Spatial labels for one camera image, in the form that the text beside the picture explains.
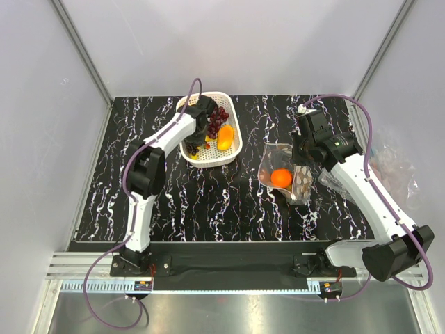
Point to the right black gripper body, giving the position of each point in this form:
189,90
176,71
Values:
300,148

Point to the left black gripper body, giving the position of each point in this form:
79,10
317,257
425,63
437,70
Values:
198,138

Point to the purple red grape bunch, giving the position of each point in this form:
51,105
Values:
217,119

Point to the yellow banana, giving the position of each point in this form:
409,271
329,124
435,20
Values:
210,143

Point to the dark blue grape bunch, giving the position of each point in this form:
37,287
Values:
192,150

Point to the clear dotted zip bag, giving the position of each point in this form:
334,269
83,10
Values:
276,156

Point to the orange fruit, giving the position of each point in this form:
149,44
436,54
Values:
281,178

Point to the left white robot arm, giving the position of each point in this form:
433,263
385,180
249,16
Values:
145,175

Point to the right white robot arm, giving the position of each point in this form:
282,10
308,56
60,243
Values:
398,243

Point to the pile of spare zip bags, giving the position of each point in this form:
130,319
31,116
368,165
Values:
394,170

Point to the orange yellow mango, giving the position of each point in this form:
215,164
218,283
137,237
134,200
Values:
225,138

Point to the white plastic basket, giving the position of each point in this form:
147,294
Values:
213,157

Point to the right connector block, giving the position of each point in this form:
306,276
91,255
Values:
332,287

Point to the connector block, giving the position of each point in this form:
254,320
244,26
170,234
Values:
143,285
332,287

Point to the left connector block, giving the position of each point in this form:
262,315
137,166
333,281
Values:
143,285

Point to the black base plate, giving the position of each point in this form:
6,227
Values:
308,255

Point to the aluminium frame rail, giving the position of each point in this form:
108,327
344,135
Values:
212,271

